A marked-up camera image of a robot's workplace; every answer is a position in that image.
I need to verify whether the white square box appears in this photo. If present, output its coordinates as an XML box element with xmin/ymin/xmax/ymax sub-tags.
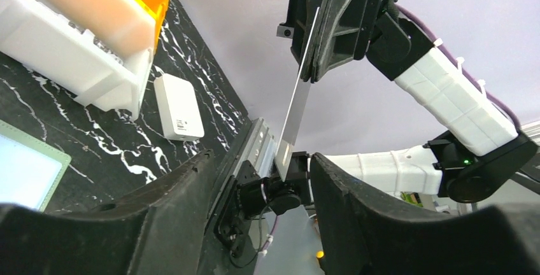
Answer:
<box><xmin>153</xmin><ymin>74</ymin><xmax>205</xmax><ymax>141</ymax></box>

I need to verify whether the grey credit card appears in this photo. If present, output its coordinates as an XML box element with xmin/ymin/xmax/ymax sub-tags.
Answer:
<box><xmin>274</xmin><ymin>7</ymin><xmax>320</xmax><ymax>181</ymax></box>

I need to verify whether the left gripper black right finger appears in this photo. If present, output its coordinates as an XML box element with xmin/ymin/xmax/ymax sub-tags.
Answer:
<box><xmin>310</xmin><ymin>153</ymin><xmax>539</xmax><ymax>274</ymax></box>

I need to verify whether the white plastic bin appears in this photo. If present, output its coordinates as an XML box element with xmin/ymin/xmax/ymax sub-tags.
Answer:
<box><xmin>1</xmin><ymin>0</ymin><xmax>157</xmax><ymax>120</ymax></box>

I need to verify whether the green card holder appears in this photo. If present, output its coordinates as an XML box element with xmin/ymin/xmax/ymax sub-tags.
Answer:
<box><xmin>1</xmin><ymin>121</ymin><xmax>71</xmax><ymax>212</ymax></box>

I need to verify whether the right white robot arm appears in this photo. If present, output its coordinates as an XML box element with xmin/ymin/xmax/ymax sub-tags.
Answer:
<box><xmin>274</xmin><ymin>0</ymin><xmax>538</xmax><ymax>203</ymax></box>

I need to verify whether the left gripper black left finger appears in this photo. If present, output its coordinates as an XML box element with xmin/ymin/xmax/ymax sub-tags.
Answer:
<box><xmin>1</xmin><ymin>150</ymin><xmax>215</xmax><ymax>274</ymax></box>

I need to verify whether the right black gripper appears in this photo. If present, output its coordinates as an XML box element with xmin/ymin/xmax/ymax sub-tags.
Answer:
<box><xmin>277</xmin><ymin>0</ymin><xmax>433</xmax><ymax>83</ymax></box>

